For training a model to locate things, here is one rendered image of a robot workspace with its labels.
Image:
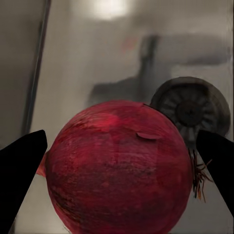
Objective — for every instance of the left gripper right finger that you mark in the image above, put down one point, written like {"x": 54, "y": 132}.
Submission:
{"x": 221, "y": 151}

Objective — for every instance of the drop in sink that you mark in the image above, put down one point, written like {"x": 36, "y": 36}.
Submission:
{"x": 60, "y": 57}

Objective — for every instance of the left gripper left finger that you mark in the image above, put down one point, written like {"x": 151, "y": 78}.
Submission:
{"x": 19, "y": 162}

